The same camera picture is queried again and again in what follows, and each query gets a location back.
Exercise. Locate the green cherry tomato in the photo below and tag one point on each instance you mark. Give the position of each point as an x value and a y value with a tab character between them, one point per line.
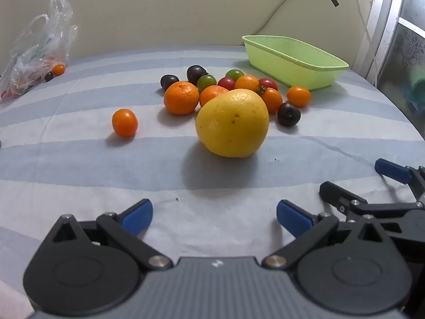
235	73

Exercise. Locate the green lime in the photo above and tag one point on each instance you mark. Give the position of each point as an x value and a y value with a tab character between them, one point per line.
206	82

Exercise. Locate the small orange tomato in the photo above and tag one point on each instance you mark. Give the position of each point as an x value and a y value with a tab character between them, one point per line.
59	69
298	96
272	101
125	123

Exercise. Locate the small dark plum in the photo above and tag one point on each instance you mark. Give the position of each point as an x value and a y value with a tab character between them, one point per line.
49	76

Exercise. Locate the red cherry tomato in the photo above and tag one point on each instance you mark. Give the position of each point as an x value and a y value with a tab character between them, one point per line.
269	83
225	82

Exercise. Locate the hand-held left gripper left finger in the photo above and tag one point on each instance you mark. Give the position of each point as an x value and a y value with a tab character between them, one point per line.
137	217

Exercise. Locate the yellow grapefruit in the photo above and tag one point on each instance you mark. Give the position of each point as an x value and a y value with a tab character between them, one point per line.
232	123

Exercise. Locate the small mandarin orange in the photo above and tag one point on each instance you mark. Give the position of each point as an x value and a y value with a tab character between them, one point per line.
246	82
211	94

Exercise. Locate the green plastic basket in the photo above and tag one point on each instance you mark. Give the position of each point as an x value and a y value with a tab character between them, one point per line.
298	63

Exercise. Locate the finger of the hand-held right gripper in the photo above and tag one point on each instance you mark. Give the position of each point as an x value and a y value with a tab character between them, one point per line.
335	196
393	171

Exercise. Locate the clear plastic bag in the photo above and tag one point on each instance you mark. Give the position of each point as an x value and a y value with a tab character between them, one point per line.
36	50

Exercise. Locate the large mandarin orange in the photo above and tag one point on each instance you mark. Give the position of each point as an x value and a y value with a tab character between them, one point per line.
181	98

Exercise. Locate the white window frame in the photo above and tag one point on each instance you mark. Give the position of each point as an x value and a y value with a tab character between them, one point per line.
386	23

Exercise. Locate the dark purple plum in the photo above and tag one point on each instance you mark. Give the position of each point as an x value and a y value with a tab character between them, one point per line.
289	114
196	73
169	82

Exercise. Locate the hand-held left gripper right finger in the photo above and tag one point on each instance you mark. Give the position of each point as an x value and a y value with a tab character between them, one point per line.
294	217

